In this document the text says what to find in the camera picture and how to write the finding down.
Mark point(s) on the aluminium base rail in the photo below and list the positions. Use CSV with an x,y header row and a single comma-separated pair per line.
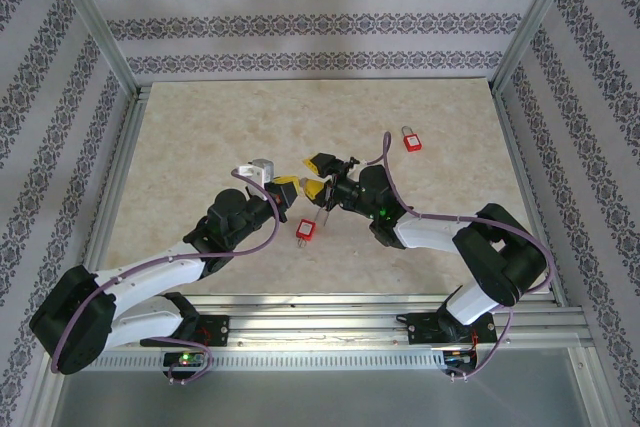
x,y
325,327

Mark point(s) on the right controller board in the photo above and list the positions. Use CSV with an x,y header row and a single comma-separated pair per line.
x,y
457,358

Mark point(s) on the aluminium frame post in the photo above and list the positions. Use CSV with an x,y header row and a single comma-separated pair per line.
x,y
95,17
539,17

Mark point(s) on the left controller board green light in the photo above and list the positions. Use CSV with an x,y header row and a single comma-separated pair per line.
x,y
186,359

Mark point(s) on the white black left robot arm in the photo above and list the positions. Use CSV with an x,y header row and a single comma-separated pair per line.
x,y
150,282

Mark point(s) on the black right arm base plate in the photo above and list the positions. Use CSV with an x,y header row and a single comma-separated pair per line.
x,y
422,329

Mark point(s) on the red padlock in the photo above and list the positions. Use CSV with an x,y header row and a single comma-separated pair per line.
x,y
305,229
413,143

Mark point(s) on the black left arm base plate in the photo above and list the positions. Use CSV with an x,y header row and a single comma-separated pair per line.
x,y
217,329

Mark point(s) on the aluminium side rail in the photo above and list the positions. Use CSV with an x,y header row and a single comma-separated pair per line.
x,y
517,147
112,187

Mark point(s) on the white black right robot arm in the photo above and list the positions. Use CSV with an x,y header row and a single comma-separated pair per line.
x,y
425,234

